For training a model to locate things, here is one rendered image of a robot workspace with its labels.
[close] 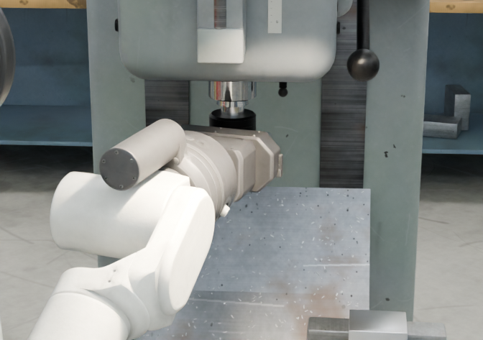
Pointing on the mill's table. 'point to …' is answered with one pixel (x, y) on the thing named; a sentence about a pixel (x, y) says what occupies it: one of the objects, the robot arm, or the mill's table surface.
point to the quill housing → (137, 16)
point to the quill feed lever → (360, 73)
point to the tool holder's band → (249, 118)
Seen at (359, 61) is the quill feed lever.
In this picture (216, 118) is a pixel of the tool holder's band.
